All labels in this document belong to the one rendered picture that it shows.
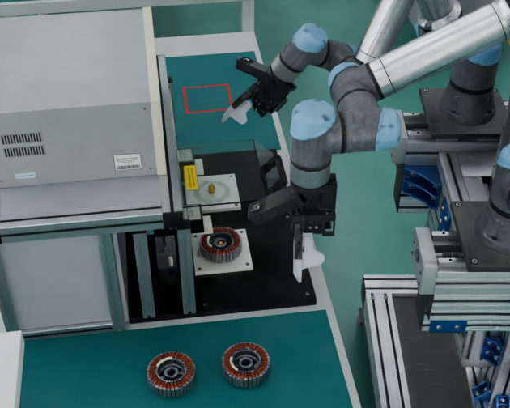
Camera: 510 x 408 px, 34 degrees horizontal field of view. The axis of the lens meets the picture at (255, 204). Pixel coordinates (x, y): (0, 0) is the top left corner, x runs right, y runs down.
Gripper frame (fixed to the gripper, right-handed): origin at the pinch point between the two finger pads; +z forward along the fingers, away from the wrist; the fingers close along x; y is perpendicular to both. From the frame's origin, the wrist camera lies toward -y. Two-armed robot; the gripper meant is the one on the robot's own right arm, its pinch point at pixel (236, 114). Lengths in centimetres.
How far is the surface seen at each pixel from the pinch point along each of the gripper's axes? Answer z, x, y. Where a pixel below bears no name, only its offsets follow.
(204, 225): 12.2, -23.3, 20.8
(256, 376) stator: 7, -44, 59
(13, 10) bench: 91, 42, -115
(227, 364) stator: 11, -46, 53
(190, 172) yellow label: -2.0, -30.4, 11.0
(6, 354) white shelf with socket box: -9, -102, 31
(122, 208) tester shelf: -2, -55, 13
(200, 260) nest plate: 20.8, -23.6, 26.5
